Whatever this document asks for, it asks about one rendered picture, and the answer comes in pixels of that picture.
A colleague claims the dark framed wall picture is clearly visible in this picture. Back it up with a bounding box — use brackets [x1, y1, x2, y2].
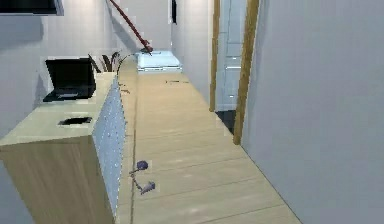
[0, 0, 65, 17]

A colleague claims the light wood chest of drawers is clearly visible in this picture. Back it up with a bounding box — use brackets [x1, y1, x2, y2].
[0, 71, 128, 224]

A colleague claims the white room door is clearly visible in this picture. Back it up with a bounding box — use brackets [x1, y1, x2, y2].
[215, 0, 248, 113]

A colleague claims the black laptop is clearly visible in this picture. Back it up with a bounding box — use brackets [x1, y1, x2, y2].
[42, 58, 97, 103]

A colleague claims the white bed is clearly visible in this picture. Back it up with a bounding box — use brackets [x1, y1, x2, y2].
[136, 50, 183, 74]

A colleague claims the black cellphone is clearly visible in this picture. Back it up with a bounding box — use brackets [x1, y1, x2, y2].
[57, 116, 93, 127]

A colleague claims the red floor lamp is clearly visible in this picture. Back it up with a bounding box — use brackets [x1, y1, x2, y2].
[108, 0, 155, 57]

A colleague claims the dark leafy house plant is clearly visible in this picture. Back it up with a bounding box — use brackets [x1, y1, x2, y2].
[87, 50, 122, 74]

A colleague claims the narrow dark wall picture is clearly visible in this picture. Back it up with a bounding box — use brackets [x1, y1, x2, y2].
[171, 0, 178, 25]

